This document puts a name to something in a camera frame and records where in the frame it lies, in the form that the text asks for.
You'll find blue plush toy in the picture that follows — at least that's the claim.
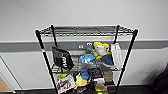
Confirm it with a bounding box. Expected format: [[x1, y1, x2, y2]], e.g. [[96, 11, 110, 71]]
[[79, 52, 97, 66]]

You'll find yellow and white plush toy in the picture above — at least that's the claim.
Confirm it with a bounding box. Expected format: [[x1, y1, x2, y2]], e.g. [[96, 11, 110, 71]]
[[92, 41, 112, 61]]

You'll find glossy black bag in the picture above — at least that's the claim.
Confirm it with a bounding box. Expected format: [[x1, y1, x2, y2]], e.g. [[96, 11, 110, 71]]
[[50, 45, 76, 72]]

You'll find blue round toy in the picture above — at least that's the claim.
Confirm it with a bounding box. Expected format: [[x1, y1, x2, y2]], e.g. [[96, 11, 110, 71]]
[[80, 67, 91, 81]]

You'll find black box with label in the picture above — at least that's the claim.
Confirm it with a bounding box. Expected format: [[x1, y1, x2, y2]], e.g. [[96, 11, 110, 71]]
[[91, 67, 105, 85]]

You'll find white flat package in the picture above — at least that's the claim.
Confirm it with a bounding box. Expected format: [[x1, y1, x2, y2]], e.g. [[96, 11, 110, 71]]
[[110, 43, 124, 72]]

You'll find yellow soft toy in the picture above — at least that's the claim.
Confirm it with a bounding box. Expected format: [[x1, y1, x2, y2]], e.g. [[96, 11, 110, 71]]
[[74, 74, 89, 89]]

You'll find small brown cardboard box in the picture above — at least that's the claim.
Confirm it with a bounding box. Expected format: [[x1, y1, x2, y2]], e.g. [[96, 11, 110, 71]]
[[102, 70, 116, 86]]

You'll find black wire shelf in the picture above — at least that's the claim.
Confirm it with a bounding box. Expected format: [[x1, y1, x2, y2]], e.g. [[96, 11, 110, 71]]
[[34, 23, 140, 94]]

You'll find long grey wall band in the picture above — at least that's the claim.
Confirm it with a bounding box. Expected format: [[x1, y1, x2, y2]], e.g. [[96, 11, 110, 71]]
[[0, 39, 168, 53]]

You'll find white door frame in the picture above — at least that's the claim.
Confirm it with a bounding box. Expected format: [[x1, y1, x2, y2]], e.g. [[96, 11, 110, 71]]
[[0, 52, 18, 93]]

